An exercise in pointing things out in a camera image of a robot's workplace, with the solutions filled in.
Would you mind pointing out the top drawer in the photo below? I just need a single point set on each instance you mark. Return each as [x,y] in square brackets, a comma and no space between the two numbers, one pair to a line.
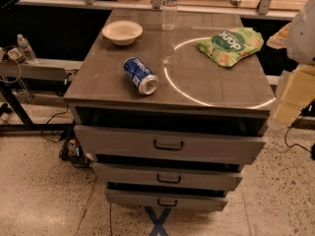
[169,145]

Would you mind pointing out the blue tape cross on floor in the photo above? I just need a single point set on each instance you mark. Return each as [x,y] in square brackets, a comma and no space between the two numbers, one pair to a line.
[158,221]

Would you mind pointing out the small water bottle on bench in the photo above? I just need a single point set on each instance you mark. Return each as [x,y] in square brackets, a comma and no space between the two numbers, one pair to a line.
[26,48]

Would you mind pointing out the drawer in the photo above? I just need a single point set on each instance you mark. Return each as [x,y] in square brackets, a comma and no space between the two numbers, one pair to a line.
[167,177]
[164,200]
[169,145]

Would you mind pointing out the blue soda can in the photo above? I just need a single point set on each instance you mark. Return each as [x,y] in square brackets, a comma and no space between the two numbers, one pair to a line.
[140,75]

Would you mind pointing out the white bowl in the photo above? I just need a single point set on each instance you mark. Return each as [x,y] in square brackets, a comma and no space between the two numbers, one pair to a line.
[122,33]

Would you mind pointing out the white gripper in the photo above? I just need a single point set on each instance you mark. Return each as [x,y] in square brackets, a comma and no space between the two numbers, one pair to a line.
[303,38]

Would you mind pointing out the grey drawer cabinet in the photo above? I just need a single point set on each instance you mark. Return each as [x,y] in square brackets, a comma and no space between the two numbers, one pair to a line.
[194,94]

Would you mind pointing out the bottom drawer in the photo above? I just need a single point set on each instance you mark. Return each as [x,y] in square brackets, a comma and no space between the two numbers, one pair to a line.
[164,200]

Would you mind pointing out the middle drawer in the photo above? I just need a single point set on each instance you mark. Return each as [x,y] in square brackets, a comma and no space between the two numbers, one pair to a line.
[167,177]

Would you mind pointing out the clear water bottle on cabinet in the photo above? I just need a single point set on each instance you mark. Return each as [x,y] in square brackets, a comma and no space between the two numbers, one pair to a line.
[168,14]

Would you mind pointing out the green rice chip bag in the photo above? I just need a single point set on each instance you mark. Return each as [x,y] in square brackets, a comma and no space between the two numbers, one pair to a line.
[231,46]

